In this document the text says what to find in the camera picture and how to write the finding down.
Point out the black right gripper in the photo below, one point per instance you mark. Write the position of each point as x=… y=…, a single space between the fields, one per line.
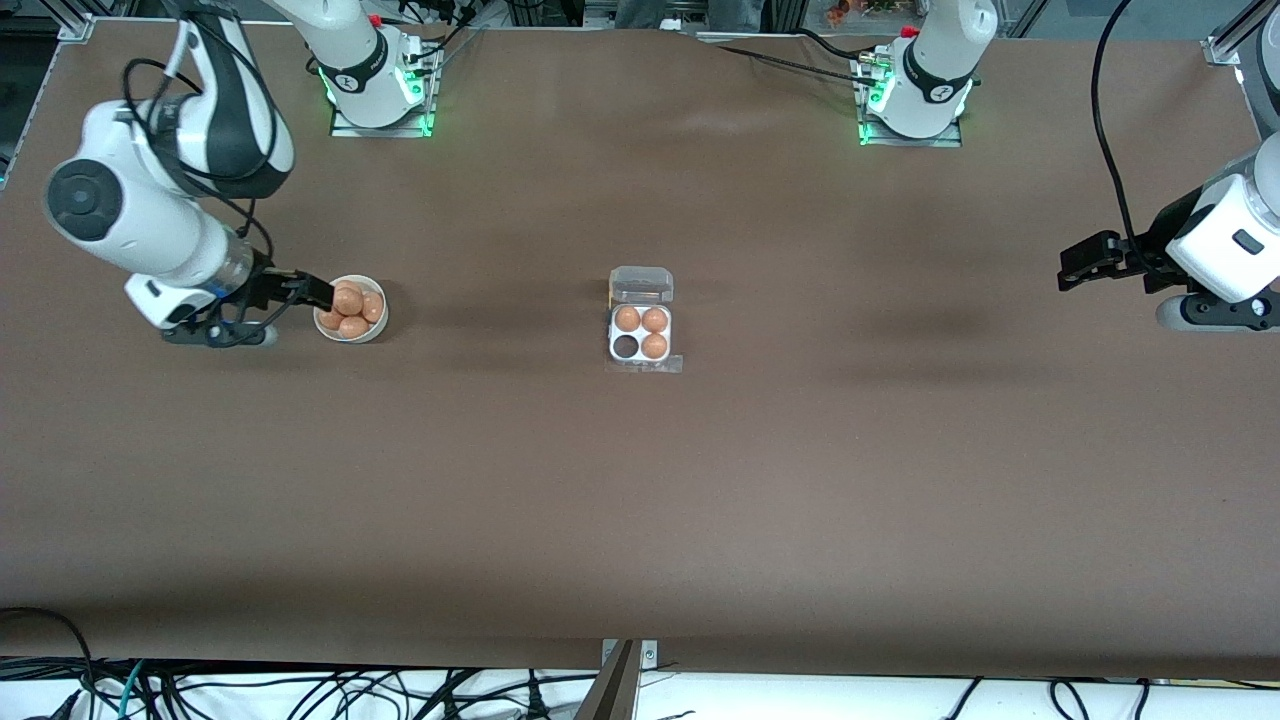
x=268 y=285

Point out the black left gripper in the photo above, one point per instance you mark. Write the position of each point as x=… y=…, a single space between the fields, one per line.
x=1146 y=255

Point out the clear plastic egg box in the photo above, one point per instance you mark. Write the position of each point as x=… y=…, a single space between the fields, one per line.
x=640 y=285

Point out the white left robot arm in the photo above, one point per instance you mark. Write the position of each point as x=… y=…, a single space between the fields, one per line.
x=940 y=60

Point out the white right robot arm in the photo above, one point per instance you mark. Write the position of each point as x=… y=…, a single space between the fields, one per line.
x=150 y=225

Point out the brown egg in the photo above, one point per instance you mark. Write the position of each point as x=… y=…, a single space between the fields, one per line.
x=627 y=319
x=373 y=306
x=353 y=327
x=330 y=321
x=655 y=320
x=350 y=297
x=654 y=346

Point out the white ceramic bowl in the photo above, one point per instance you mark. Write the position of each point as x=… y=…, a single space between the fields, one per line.
x=380 y=326

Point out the orange red background object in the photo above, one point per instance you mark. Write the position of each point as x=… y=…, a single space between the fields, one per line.
x=845 y=12

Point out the dark wedge shaped pole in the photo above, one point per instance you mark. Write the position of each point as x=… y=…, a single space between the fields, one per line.
x=612 y=695

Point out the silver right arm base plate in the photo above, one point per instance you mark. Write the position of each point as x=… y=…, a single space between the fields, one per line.
x=350 y=131

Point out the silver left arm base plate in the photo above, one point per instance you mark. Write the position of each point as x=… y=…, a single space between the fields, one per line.
x=940 y=142

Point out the aluminium frame profile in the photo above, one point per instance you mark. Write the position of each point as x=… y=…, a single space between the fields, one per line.
x=75 y=28
x=1222 y=48

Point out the small silver metal bracket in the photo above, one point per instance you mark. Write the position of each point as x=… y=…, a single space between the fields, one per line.
x=650 y=655

